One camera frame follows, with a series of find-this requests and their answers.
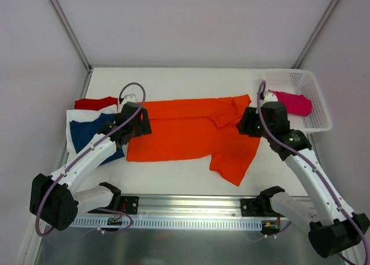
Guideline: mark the left aluminium frame post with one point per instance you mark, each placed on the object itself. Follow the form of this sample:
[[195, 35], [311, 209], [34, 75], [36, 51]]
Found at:
[[62, 18]]

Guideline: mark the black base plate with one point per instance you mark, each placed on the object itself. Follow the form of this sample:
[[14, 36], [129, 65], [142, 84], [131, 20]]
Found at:
[[256, 207], [126, 204]]

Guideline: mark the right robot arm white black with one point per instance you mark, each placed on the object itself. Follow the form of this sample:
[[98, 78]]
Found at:
[[332, 226]]

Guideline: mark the pink t shirt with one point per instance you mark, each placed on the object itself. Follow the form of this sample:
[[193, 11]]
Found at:
[[295, 104]]

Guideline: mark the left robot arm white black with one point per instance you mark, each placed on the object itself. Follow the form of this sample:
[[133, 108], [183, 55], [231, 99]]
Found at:
[[55, 198]]

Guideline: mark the red folded t shirt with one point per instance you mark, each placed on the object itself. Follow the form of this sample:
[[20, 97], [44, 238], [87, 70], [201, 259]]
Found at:
[[95, 104]]

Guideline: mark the white slotted cable duct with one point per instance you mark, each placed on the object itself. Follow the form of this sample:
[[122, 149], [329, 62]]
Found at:
[[168, 223]]

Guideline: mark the white plastic basket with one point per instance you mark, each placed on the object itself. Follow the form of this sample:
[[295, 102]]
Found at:
[[299, 91]]

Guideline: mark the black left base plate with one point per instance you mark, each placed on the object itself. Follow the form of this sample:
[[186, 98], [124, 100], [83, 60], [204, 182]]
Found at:
[[126, 204]]

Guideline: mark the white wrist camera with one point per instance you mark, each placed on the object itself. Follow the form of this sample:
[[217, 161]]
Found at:
[[127, 98], [269, 97]]

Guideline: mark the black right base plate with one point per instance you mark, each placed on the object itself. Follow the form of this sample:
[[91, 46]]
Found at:
[[256, 207]]

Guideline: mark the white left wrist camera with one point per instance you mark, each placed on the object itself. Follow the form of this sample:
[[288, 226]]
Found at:
[[127, 98]]

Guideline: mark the blue folded t shirt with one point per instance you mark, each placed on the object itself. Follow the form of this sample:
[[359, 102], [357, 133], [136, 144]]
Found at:
[[82, 133]]

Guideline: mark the white folded t shirt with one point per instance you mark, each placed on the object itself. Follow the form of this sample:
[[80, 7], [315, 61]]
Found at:
[[81, 116]]

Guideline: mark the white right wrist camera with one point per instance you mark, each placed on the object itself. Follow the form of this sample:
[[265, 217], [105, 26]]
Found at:
[[269, 97]]

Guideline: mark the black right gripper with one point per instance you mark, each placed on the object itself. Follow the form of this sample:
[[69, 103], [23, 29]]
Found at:
[[245, 123]]

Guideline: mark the aluminium mounting rail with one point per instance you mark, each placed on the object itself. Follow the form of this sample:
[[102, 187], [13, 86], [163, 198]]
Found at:
[[193, 207]]

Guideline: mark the aluminium frame post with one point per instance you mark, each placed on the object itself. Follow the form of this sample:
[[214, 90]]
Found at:
[[62, 18], [314, 36]]

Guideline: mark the orange t shirt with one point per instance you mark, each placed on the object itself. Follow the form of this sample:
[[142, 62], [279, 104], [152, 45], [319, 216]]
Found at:
[[195, 128]]

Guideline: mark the right aluminium frame post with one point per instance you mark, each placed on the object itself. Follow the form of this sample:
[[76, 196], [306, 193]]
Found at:
[[314, 36]]

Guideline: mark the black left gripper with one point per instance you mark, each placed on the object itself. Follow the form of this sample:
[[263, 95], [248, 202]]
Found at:
[[143, 123]]

